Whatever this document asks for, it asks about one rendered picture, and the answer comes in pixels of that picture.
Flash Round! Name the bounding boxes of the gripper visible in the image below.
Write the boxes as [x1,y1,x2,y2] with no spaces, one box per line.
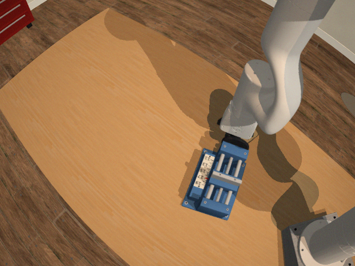
[217,105,257,140]

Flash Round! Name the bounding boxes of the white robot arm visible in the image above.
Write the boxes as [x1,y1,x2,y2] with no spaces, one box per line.
[230,0,355,266]

